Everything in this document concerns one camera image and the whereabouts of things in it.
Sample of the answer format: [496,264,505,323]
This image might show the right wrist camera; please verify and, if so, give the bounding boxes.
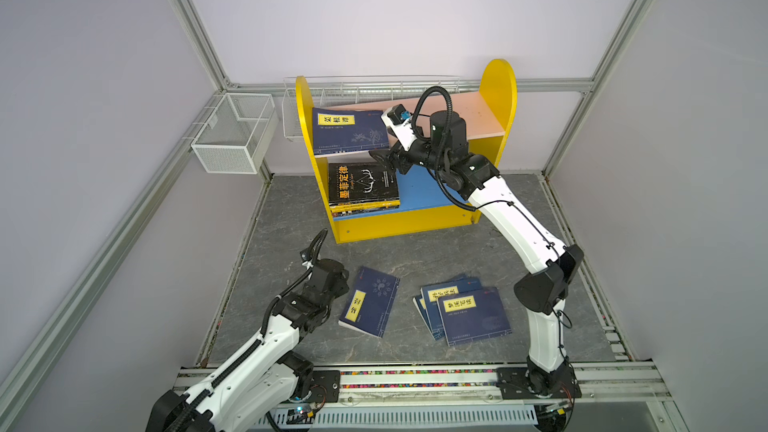
[381,104,417,151]

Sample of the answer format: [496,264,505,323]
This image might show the yellow bookshelf pink blue shelves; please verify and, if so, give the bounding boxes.
[296,59,518,244]

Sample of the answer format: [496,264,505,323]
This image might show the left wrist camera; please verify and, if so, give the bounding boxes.
[300,248,316,270]

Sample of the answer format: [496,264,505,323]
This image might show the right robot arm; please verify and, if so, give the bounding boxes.
[370,105,584,398]

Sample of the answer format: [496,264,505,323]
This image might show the black yellow title book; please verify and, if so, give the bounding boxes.
[328,162,400,209]

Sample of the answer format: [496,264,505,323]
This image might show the white mesh box basket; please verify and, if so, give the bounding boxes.
[192,93,279,175]

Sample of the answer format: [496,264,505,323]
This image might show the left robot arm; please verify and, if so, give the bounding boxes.
[146,259,349,431]

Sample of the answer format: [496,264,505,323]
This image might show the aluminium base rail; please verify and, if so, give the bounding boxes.
[167,361,673,410]

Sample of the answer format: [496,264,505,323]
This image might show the navy book large right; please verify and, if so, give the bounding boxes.
[438,287,512,347]

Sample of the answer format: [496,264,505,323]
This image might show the black wolf eye book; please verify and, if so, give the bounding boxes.
[332,208,400,221]

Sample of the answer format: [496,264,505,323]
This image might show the white vented cable duct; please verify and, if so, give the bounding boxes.
[272,404,539,431]

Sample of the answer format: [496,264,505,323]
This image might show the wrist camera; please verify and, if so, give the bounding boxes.
[300,248,316,270]
[381,104,417,151]

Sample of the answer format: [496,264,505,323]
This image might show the white wire rack basket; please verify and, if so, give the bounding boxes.
[281,75,461,140]

